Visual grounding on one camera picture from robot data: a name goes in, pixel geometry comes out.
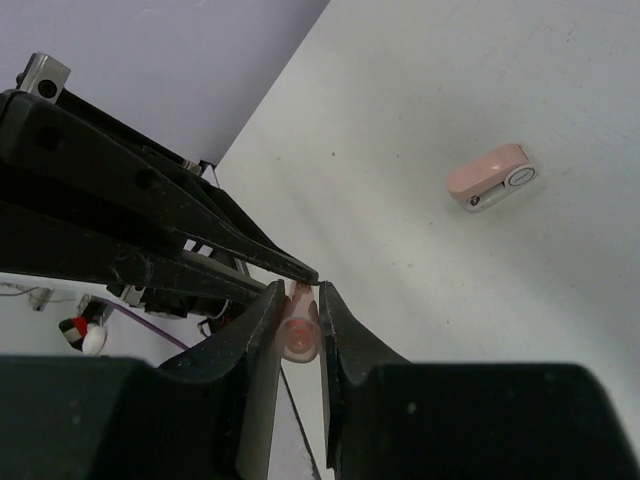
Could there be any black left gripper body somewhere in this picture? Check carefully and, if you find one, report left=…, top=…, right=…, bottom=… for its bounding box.
left=106, top=244, right=249, bottom=325

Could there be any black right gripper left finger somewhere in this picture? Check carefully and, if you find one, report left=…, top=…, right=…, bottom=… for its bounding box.
left=1, top=281, right=284, bottom=479

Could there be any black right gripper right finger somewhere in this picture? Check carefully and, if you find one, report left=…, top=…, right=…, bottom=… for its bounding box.
left=319, top=282, right=639, bottom=479

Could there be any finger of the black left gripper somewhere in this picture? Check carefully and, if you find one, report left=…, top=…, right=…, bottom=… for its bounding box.
left=1, top=90, right=318, bottom=281
left=1, top=201, right=266, bottom=304

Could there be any brown orange highlighter pen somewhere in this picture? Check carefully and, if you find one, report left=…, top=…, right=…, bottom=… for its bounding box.
left=276, top=281, right=321, bottom=364

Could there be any pink mini stapler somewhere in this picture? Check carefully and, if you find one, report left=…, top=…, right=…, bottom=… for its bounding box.
left=446, top=143, right=537, bottom=213

